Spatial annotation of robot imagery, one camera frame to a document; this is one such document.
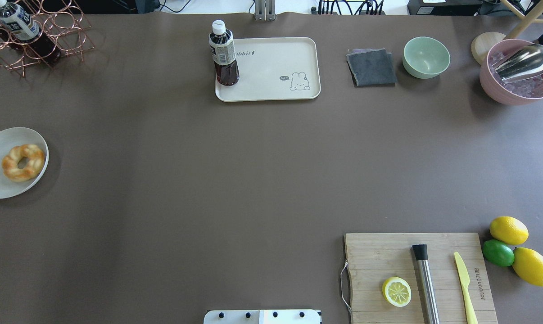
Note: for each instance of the steel ice scoop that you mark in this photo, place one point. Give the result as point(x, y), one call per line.
point(526, 63)

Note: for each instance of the copper wire bottle rack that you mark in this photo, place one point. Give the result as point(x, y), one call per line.
point(63, 28)

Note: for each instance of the pink ice bowl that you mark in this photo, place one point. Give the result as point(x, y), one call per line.
point(490, 81)

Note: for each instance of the dark tea bottle on tray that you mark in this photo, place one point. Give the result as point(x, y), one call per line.
point(221, 42)

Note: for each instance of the steel muddler black tip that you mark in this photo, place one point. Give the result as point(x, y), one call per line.
point(426, 283)

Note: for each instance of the wooden cutting board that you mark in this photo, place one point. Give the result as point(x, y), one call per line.
point(373, 258)

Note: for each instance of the whole lemon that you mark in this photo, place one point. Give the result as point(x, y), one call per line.
point(528, 264)
point(509, 230)

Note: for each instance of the tea bottle in rack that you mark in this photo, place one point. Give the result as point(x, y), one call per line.
point(29, 32)

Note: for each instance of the whole lemon front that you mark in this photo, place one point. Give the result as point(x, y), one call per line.
point(528, 264)

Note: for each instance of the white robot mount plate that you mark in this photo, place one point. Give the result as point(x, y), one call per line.
point(277, 316)

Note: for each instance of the halved lemon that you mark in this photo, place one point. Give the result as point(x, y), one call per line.
point(396, 291)

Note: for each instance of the dark grey folded cloth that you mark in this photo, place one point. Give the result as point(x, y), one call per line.
point(371, 67)

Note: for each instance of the green lime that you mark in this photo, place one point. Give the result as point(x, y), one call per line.
point(498, 253)

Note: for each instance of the mint green bowl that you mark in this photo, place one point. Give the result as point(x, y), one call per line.
point(425, 57)

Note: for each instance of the cream rabbit serving tray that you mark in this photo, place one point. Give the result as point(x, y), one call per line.
point(274, 68)

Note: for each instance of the glazed twisted ring donut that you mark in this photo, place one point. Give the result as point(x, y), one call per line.
point(23, 162)

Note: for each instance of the yellow plastic knife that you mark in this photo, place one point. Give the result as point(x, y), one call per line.
point(464, 282)

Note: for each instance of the light grey round plate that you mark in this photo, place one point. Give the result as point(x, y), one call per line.
point(17, 136)

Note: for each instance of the whole lemon rear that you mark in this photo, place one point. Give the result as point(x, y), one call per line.
point(509, 230)

